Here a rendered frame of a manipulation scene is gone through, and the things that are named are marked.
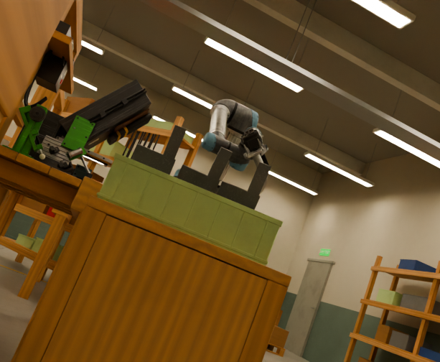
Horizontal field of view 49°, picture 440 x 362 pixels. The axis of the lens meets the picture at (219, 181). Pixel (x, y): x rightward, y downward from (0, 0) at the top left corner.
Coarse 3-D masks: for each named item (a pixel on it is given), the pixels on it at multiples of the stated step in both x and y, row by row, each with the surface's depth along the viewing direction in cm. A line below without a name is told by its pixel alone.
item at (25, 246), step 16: (64, 112) 650; (144, 128) 560; (160, 128) 563; (112, 144) 588; (128, 144) 632; (144, 144) 549; (192, 144) 577; (112, 160) 566; (192, 160) 575; (96, 176) 619; (16, 208) 621; (32, 208) 622; (48, 208) 612; (32, 224) 666; (0, 240) 612; (16, 240) 610; (32, 240) 597; (32, 256) 570
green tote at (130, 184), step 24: (120, 168) 160; (144, 168) 161; (120, 192) 159; (144, 192) 160; (168, 192) 161; (192, 192) 162; (144, 216) 159; (168, 216) 160; (192, 216) 161; (216, 216) 161; (240, 216) 163; (264, 216) 163; (216, 240) 160; (240, 240) 161; (264, 240) 162; (264, 264) 161
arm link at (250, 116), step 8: (240, 104) 236; (232, 112) 232; (240, 112) 233; (248, 112) 235; (256, 112) 238; (232, 120) 234; (240, 120) 234; (248, 120) 234; (256, 120) 235; (232, 128) 236; (240, 128) 234; (232, 136) 237; (224, 176) 242; (216, 192) 241
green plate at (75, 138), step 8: (80, 120) 271; (72, 128) 267; (80, 128) 269; (88, 128) 271; (72, 136) 266; (80, 136) 267; (88, 136) 269; (64, 144) 262; (72, 144) 264; (80, 144) 266
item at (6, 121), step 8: (72, 0) 260; (64, 16) 257; (72, 56) 347; (40, 64) 253; (32, 80) 252; (40, 96) 337; (48, 96) 339; (56, 96) 345; (48, 104) 338; (16, 112) 248; (8, 120) 239; (0, 128) 233; (8, 128) 247; (0, 136) 239
